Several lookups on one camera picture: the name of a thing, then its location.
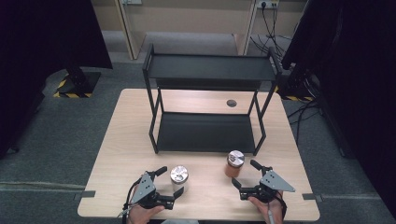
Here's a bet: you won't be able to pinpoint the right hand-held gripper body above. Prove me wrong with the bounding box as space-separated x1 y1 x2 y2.
238 169 296 203

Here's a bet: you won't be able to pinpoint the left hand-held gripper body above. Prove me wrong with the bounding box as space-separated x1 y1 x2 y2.
130 173 176 210

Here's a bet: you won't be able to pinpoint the glass jar of white powder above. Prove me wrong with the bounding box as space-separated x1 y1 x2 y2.
169 165 190 194

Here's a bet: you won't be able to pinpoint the glass jar of red powder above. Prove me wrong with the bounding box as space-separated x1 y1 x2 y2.
224 149 246 179

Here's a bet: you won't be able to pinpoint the black metal two-tier rack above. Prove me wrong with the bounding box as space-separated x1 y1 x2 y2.
141 43 284 157

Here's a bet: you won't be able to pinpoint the person's left hand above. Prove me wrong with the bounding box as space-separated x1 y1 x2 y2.
126 203 165 224

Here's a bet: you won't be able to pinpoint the person's right hand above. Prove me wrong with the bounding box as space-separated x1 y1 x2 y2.
247 190 286 224

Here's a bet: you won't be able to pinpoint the black stand base striped tape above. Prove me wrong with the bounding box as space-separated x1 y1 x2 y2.
52 66 103 99
275 70 316 103

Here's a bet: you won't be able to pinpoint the black curtain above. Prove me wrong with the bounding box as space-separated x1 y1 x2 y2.
281 0 396 219
0 0 114 161

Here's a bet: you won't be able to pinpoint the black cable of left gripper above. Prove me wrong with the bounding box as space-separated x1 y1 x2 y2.
120 177 143 224

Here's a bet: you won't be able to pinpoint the black floor cables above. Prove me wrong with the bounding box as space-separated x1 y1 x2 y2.
287 98 322 147

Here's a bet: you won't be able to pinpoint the black cable bundle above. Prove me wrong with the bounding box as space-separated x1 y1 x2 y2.
249 3 293 61

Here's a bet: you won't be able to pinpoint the white wall power socket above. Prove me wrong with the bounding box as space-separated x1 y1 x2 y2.
256 0 280 9

